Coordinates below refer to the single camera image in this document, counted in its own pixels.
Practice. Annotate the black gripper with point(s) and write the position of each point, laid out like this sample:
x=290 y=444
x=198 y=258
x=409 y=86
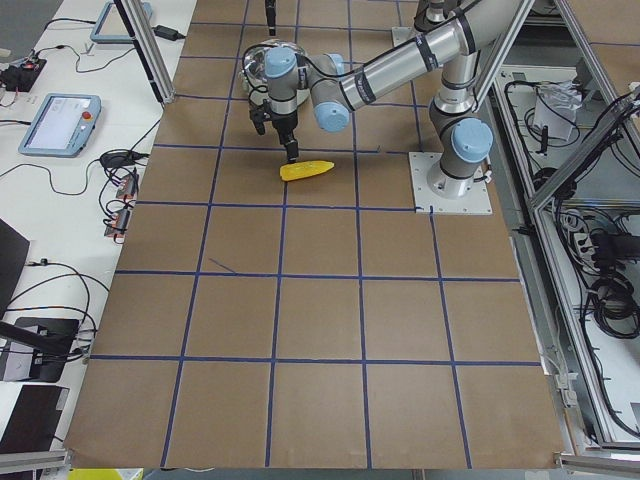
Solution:
x=284 y=126

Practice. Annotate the yellow corn cob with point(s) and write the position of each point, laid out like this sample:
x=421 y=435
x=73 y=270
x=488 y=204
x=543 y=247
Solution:
x=304 y=169

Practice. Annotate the pale green cooking pot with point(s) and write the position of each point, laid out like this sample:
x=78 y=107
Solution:
x=267 y=64

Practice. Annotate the aluminium frame post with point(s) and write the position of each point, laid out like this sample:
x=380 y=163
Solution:
x=141 y=34

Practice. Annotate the near blue teach pendant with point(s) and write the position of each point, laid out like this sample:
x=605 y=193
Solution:
x=62 y=125

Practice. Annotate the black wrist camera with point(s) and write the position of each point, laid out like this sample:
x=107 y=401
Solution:
x=260 y=114

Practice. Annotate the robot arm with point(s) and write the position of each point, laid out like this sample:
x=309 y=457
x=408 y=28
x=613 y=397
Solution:
x=428 y=14
x=465 y=40

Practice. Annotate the black power adapter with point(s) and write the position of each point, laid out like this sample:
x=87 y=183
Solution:
x=168 y=33

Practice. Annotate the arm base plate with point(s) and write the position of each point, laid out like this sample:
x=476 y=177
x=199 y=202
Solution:
x=402 y=35
x=436 y=193

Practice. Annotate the far blue teach pendant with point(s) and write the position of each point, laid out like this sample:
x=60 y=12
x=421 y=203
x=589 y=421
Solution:
x=109 y=27

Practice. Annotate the blue teach pendant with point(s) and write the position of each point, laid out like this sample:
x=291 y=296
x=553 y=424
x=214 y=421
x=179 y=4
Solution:
x=109 y=27
x=62 y=125

